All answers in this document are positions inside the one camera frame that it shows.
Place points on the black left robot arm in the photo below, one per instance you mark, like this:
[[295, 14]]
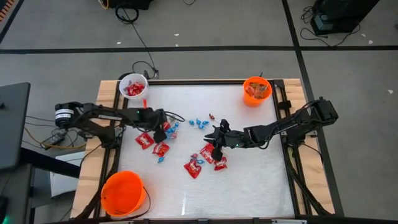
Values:
[[102, 116]]

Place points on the orange jack-o-lantern bucket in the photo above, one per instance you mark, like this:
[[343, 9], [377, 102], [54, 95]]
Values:
[[248, 101]]

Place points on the grey flat panel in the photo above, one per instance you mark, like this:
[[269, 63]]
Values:
[[12, 124]]

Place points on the black floor equipment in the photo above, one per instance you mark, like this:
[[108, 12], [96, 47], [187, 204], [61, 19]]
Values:
[[130, 3]]

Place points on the grey cabinet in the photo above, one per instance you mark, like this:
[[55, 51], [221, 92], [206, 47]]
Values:
[[18, 193]]

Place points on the red Skittles pack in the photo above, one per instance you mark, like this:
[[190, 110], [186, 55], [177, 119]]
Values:
[[161, 149], [220, 164], [192, 168], [166, 126], [130, 91], [205, 153], [138, 88], [144, 140]]

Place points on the black stand beam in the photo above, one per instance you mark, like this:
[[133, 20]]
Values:
[[46, 161]]

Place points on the orange black striped strip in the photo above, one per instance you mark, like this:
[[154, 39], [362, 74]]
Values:
[[5, 9]]

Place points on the red lollipop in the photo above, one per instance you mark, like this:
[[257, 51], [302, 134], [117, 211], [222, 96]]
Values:
[[212, 117]]

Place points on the red ribbon tag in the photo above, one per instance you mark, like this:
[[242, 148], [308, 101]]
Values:
[[144, 103]]

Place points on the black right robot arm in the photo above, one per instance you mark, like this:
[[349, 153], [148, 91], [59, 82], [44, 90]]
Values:
[[280, 127]]

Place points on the white box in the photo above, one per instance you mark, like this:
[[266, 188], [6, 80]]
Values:
[[65, 183]]

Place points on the orange gummy clear wrapper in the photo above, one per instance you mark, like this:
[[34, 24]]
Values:
[[258, 94], [251, 91]]

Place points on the black equipment case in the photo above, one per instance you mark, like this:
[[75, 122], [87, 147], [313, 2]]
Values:
[[342, 15]]

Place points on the black power adapter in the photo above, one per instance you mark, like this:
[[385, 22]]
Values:
[[54, 139]]

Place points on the green gummy clear wrapper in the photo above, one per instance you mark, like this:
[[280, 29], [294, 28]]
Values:
[[262, 88]]

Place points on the light wooden side board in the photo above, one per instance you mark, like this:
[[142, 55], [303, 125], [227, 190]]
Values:
[[321, 183], [91, 168]]

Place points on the pink lollipop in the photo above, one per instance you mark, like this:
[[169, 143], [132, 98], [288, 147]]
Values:
[[173, 136], [194, 155]]

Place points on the white skull bucket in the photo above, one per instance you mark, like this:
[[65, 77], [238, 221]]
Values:
[[136, 97]]

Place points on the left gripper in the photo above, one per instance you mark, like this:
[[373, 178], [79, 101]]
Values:
[[152, 118]]

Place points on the black device with light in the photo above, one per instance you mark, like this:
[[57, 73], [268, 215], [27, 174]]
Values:
[[4, 214]]

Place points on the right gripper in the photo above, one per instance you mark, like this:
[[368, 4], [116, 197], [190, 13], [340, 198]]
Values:
[[236, 139]]

